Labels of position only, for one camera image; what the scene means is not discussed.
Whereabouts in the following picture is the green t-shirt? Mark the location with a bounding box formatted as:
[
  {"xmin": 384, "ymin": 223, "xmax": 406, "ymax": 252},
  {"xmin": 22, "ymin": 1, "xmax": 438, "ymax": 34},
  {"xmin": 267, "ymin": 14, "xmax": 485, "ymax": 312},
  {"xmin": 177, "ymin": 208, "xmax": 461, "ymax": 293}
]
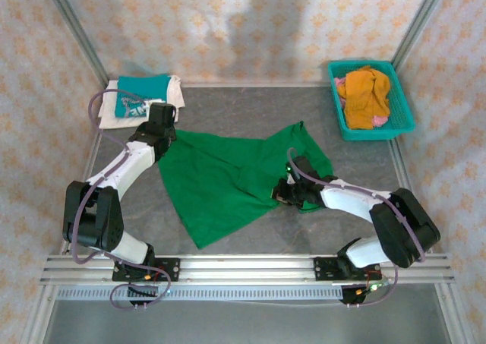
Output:
[{"xmin": 157, "ymin": 121, "xmax": 339, "ymax": 251}]

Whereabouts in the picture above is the folded white t-shirt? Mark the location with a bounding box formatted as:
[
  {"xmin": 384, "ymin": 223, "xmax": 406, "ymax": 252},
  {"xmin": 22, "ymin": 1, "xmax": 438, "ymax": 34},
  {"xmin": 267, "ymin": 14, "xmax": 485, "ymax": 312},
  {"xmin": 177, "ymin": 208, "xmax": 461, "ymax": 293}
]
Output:
[{"xmin": 97, "ymin": 74, "xmax": 186, "ymax": 131}]

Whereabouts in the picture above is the folded teal printed t-shirt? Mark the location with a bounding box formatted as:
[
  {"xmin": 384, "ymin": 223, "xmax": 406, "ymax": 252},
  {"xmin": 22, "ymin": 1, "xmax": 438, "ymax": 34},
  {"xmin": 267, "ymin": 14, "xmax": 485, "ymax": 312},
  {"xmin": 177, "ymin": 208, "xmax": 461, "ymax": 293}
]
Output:
[{"xmin": 114, "ymin": 74, "xmax": 172, "ymax": 119}]

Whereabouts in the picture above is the pink garment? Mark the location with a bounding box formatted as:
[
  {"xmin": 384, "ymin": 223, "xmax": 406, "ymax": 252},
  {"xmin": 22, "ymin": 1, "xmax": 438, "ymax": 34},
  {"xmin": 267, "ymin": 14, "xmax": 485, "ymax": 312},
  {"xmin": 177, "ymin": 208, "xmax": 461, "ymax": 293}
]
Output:
[{"xmin": 333, "ymin": 76, "xmax": 390, "ymax": 128}]

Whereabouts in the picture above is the orange t-shirt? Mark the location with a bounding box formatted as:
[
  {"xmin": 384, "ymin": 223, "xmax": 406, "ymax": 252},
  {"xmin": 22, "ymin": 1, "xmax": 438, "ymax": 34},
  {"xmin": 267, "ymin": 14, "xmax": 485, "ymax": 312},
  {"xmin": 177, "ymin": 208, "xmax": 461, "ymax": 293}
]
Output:
[{"xmin": 336, "ymin": 65, "xmax": 392, "ymax": 131}]

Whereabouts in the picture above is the teal plastic basket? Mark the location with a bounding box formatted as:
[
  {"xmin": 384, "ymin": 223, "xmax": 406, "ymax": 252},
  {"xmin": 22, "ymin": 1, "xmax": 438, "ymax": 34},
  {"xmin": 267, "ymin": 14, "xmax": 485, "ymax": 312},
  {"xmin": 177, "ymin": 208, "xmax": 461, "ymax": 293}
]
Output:
[{"xmin": 327, "ymin": 59, "xmax": 416, "ymax": 142}]

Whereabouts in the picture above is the long aluminium mounting rail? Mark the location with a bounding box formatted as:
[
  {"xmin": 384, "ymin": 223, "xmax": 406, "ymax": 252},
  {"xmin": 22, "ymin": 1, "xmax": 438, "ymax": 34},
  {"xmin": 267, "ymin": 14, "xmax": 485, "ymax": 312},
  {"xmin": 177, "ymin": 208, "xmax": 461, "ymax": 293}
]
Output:
[{"xmin": 39, "ymin": 254, "xmax": 456, "ymax": 286}]

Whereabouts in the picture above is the right arm's black base plate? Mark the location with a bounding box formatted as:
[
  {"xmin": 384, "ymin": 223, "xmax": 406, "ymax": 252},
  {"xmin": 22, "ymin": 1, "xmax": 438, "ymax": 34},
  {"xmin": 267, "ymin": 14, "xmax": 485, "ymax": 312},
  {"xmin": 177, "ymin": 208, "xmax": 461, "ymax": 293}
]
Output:
[{"xmin": 313, "ymin": 256, "xmax": 383, "ymax": 283}]

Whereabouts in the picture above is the aluminium table edge rail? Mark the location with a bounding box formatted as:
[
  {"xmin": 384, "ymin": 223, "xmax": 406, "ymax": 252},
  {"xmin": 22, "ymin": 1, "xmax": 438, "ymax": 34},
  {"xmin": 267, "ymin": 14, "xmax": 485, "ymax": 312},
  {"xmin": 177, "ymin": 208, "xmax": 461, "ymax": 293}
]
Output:
[{"xmin": 178, "ymin": 80, "xmax": 332, "ymax": 89}]

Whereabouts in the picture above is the slotted grey cable duct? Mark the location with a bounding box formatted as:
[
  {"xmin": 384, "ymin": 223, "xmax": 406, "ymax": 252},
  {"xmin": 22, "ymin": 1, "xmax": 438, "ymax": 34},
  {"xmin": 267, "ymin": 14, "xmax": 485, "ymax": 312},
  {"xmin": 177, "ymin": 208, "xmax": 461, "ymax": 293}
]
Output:
[{"xmin": 55, "ymin": 285, "xmax": 345, "ymax": 301}]

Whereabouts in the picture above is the left arm's black base plate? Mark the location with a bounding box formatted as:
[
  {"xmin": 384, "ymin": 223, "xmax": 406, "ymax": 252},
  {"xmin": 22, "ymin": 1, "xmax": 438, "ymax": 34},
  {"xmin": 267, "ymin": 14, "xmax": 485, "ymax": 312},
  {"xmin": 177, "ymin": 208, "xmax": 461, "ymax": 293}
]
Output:
[{"xmin": 112, "ymin": 257, "xmax": 181, "ymax": 283}]

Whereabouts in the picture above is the aluminium frame post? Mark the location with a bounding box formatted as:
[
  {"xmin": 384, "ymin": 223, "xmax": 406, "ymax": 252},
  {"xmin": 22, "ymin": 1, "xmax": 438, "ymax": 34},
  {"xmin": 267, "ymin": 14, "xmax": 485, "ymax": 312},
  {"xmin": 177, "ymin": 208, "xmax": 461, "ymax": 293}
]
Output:
[
  {"xmin": 390, "ymin": 0, "xmax": 453, "ymax": 70},
  {"xmin": 40, "ymin": 0, "xmax": 110, "ymax": 90}
]

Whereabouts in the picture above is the right arm's purple cable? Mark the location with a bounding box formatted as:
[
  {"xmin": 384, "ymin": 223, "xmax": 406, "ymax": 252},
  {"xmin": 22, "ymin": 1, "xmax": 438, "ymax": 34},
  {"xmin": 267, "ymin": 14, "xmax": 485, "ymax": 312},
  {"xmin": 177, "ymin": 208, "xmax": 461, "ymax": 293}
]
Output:
[{"xmin": 286, "ymin": 147, "xmax": 428, "ymax": 309}]

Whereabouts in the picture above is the arm's purple cable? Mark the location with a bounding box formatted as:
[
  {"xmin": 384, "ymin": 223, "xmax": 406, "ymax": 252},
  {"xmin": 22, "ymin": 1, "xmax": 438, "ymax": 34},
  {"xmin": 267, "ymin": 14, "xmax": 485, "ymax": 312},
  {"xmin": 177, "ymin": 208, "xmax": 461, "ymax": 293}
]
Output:
[
  {"xmin": 286, "ymin": 147, "xmax": 428, "ymax": 309},
  {"xmin": 68, "ymin": 88, "xmax": 172, "ymax": 311}
]

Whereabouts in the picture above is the left arm's purple cable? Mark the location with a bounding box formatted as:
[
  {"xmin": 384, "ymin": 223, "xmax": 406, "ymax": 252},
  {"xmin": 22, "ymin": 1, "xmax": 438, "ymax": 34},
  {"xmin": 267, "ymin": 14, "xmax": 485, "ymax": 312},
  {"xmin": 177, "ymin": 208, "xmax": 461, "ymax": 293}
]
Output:
[{"xmin": 68, "ymin": 88, "xmax": 172, "ymax": 311}]

